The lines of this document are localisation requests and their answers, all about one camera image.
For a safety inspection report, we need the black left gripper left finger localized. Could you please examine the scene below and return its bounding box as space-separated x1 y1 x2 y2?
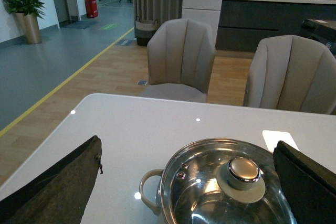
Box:
1 135 102 223

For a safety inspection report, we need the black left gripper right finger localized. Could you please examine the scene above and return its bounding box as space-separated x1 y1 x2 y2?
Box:
273 141 335 223

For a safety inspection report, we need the glass pot lid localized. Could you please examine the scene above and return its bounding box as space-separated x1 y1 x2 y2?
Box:
160 138 296 223

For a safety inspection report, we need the beige chair right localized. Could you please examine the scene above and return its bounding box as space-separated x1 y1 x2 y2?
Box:
243 35 335 115

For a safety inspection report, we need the beige chair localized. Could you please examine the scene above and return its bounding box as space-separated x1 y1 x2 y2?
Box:
243 35 335 115
140 18 216 103

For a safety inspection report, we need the dark kitchen counter cabinet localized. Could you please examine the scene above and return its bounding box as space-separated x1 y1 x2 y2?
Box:
216 0 335 52

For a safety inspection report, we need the woven storage basket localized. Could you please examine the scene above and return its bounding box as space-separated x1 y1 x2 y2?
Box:
135 16 159 46

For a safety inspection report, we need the beige chair left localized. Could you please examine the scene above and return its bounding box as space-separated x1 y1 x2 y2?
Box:
140 18 216 103

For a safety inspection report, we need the potted green plant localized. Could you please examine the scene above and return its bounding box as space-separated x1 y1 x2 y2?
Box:
2 0 45 44

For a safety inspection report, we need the red fire extinguisher box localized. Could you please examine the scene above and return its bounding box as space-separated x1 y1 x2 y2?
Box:
85 0 98 18

